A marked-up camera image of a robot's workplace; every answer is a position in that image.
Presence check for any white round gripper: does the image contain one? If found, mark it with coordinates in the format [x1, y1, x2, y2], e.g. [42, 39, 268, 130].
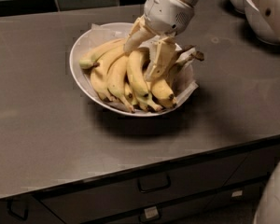
[123, 0, 195, 81]

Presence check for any rear right banana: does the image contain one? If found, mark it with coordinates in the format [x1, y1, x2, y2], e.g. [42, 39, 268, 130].
[166, 50, 205, 89]

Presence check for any white label on drawer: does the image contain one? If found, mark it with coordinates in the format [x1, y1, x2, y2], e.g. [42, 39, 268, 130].
[231, 190, 243, 198]

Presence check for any central curved yellow banana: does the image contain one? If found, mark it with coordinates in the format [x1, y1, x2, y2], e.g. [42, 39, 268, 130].
[127, 48, 162, 112]

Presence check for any black drawer handle left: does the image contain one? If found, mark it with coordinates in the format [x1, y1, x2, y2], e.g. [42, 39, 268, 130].
[7, 199, 29, 221]

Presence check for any white paper liner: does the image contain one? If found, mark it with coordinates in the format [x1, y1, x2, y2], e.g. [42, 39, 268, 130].
[87, 25, 198, 113]

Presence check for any leftmost green-tipped banana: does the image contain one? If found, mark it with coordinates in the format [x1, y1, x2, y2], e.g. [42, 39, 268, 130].
[78, 38, 126, 69]

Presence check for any black drawer handle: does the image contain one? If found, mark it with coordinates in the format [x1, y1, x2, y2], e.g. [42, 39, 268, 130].
[7, 199, 29, 221]
[137, 173, 171, 193]

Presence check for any small hidden banana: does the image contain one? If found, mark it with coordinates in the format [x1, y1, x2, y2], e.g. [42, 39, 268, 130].
[124, 82, 138, 106]

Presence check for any lower drawer handle with label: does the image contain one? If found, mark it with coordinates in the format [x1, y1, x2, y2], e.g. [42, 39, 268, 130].
[138, 206, 161, 224]

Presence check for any right front yellow banana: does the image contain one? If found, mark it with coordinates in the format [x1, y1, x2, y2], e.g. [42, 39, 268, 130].
[150, 45, 195, 109]

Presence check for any large white bowl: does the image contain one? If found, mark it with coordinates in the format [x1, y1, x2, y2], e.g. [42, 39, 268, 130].
[69, 22, 198, 118]

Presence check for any black drawer handle centre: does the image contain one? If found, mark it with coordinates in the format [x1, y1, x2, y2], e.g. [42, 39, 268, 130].
[137, 173, 171, 193]

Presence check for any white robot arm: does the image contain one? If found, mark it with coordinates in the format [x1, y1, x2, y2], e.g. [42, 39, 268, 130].
[124, 0, 280, 224]

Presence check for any white bowl front right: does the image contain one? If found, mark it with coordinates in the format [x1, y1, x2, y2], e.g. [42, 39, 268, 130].
[243, 0, 280, 45]

